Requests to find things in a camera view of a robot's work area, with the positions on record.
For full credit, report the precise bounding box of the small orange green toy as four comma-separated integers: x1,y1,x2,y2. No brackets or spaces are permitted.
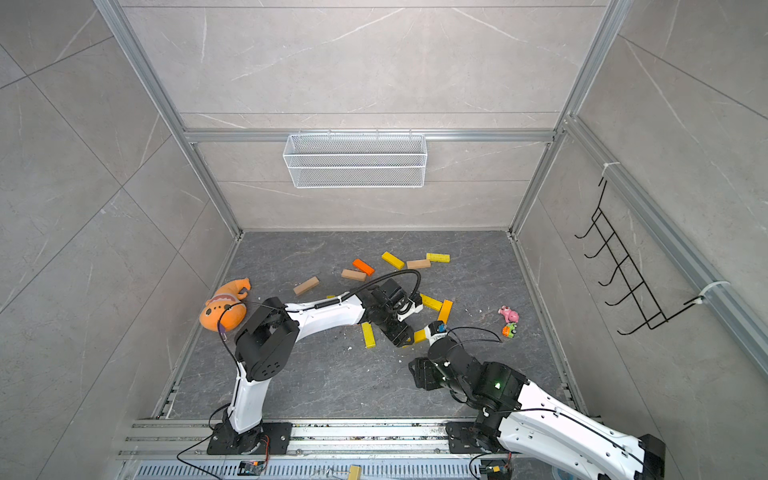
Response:
502,323,517,338

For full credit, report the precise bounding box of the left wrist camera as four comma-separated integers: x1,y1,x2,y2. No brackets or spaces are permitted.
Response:
397,293,423,321

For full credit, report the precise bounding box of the orange-yellow block right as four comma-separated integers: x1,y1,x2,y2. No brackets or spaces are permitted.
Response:
438,300,453,324

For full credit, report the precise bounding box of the orange block upper centre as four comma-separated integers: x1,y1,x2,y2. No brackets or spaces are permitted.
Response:
353,259,375,276

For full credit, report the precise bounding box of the yellow-green block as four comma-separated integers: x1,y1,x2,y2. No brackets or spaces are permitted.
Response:
426,253,451,263
361,322,376,349

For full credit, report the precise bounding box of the black wire hook rack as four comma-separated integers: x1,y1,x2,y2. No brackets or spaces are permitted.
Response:
574,178,709,337

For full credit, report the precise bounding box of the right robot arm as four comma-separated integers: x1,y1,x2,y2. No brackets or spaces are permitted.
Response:
408,337,666,479

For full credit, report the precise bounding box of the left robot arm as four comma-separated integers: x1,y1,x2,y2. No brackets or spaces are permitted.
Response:
207,269,423,455

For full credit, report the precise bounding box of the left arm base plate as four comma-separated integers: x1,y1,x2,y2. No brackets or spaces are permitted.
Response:
206,422,293,455

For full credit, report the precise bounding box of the yellow block right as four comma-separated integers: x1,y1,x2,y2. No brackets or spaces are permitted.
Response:
421,294,443,311

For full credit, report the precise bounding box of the white wire mesh basket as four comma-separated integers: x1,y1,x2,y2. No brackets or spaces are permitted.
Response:
283,132,428,189

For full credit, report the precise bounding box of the tan block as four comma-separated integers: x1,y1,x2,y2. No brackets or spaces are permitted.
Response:
293,276,320,296
341,269,368,282
406,259,431,269

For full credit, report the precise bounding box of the aluminium rail frame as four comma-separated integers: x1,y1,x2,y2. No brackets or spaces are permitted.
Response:
113,418,619,480

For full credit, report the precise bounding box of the pink pig toy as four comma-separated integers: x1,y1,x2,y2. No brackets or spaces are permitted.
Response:
498,306,519,324

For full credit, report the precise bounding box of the yellow block top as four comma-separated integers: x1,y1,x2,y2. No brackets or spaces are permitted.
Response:
381,251,405,270

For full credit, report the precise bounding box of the tan block top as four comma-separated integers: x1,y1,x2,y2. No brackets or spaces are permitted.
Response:
406,259,431,269

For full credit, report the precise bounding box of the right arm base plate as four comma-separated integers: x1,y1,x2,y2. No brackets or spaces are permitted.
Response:
445,421,499,454

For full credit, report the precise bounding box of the orange plush toy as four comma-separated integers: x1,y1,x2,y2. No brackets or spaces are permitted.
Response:
199,278,251,333

